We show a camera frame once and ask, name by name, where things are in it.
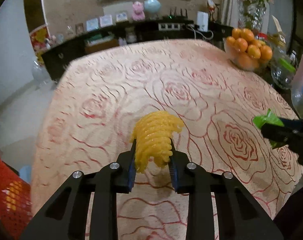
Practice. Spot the rose-patterned tablecloth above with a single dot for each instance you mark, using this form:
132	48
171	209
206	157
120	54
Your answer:
141	80

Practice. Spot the green wrapper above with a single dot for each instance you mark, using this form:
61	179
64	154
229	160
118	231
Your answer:
266	120

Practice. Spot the light picture frame with drawing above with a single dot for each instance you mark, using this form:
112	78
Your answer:
122	17

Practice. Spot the glass jar with green clip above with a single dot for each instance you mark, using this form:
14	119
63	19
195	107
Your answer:
282	76

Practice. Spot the pile of oranges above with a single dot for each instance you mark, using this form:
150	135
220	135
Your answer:
251	45

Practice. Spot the clear plastic water jug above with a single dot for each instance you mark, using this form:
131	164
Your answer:
40	72

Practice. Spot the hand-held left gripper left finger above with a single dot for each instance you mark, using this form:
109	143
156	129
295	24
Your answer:
131	172

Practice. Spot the brown wooden box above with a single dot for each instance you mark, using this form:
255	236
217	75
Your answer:
101	45

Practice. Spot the white box appliance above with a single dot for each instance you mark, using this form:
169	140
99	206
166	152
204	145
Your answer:
202	21

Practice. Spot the white jar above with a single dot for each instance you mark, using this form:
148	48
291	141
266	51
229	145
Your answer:
130	35

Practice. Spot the blue picture frame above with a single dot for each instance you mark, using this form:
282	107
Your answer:
92	25

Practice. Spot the glass dome ornament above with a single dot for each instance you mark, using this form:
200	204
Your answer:
70	31

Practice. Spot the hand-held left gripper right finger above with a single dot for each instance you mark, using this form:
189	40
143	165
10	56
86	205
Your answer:
174	175

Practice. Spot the pink plush toy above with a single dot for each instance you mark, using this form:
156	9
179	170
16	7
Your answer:
138	11

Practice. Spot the pink flowers in glass vase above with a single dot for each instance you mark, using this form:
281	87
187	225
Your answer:
258	15

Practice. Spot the beige curtain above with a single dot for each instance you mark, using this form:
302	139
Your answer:
229	2

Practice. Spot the red festive wall banner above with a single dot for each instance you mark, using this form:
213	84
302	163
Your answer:
39	42

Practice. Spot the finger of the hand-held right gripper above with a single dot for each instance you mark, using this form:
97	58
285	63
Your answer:
279	133
299	125

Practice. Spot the red plastic mesh basket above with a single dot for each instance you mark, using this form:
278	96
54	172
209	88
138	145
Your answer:
6	192

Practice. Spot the red white figurine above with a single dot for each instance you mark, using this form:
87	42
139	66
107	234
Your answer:
212	6

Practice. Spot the green flat box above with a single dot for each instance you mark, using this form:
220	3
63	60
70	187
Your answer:
99	37

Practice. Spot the clear plastic bottle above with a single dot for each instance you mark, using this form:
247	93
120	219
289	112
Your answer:
302	90

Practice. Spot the light blue plastic stool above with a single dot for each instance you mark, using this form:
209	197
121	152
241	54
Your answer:
25	173

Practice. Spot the black router with antennas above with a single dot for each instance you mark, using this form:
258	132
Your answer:
175	16

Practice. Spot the glass fruit bowl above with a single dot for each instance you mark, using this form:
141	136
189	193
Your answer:
244	63

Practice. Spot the pale blue globe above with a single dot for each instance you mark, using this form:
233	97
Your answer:
152	6

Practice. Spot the white power strip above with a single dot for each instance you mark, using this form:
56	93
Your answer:
169	26

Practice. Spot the white picture frame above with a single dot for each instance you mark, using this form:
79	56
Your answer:
106	20

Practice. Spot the yellow foam fruit net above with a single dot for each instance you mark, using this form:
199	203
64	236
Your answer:
154	135

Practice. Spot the small brown picture frame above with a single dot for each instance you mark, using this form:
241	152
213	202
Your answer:
79	28

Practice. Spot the black television cabinet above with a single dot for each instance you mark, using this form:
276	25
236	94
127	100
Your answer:
61	55

